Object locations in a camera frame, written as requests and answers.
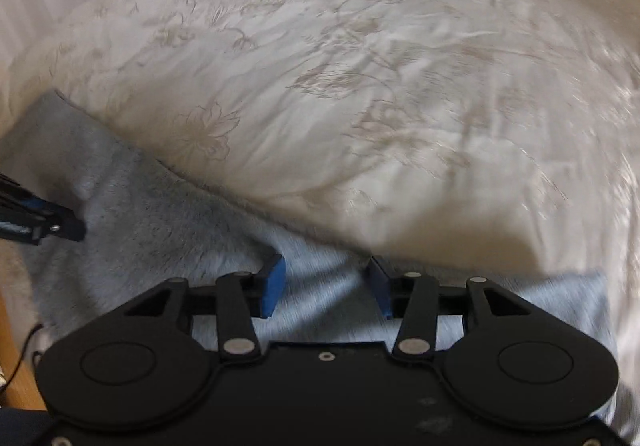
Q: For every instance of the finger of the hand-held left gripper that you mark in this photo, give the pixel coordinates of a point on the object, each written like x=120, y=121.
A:
x=62, y=225
x=22, y=198

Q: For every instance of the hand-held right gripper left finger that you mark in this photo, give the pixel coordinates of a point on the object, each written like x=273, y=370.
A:
x=272, y=287

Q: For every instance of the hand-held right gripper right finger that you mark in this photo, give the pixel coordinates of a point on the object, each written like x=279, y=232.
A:
x=380, y=290

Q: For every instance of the grey speckled pants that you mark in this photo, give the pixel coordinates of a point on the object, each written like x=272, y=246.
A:
x=150, y=226

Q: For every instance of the bed with cream floral bedspread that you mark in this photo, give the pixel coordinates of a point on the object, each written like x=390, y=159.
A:
x=350, y=101

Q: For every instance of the dark cloth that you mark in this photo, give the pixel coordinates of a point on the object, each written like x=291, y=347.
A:
x=20, y=428

